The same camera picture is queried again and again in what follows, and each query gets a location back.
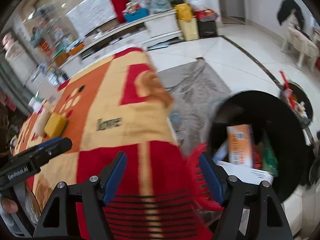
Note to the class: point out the orange red love blanket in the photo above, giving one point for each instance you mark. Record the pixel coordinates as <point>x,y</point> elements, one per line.
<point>119,104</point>

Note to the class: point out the green snack bag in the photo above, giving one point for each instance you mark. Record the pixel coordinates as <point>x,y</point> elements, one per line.
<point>269,160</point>

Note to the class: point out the cream paper bag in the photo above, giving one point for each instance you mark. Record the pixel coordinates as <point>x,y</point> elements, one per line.
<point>189,29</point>

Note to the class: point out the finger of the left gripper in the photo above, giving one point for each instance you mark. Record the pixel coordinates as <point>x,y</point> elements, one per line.
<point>41,154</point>

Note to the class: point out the yellow bag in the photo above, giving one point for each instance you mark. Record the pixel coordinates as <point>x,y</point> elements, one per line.
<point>184,12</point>

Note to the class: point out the black trash bin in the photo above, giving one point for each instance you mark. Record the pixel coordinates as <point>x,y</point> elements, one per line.
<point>273,123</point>

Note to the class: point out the long white box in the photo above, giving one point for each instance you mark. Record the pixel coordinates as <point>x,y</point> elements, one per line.
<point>246,174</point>

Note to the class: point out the grey bin with liner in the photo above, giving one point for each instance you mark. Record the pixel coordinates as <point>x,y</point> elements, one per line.
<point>297,100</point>

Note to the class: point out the person's left hand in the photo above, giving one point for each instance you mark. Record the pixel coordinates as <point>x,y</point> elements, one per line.
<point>8,206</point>

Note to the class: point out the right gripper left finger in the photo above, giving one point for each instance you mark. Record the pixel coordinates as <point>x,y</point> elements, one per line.
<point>111,176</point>

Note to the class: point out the white cloth covered TV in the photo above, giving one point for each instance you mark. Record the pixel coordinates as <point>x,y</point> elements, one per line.
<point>91,14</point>

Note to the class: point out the orange white box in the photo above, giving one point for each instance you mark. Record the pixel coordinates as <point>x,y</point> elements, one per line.
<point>240,145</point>

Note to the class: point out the clear plastic bag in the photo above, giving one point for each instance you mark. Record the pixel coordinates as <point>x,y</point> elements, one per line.
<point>158,6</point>

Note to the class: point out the white TV cabinet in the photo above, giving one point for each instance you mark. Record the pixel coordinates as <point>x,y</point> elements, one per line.
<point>145,32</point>

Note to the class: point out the white chair with jacket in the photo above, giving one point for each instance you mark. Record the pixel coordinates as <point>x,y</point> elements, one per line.
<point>291,15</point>

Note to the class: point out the red mesh bag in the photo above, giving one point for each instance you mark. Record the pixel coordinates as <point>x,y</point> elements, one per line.
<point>200,191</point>

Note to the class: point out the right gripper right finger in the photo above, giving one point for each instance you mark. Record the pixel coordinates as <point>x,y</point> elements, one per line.
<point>215,177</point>

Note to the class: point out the yellow sponge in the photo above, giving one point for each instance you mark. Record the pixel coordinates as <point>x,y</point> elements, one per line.
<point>55,125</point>

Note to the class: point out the blue storage basket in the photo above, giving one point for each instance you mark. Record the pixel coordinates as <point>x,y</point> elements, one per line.
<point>136,15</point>

